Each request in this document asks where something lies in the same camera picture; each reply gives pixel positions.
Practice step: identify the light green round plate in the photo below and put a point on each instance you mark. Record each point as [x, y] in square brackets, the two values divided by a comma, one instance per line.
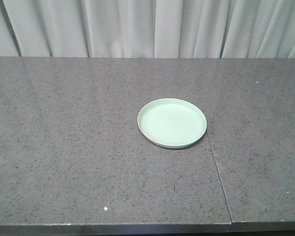
[172, 123]

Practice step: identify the white pleated curtain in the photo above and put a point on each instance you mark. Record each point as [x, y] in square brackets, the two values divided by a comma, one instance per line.
[148, 28]

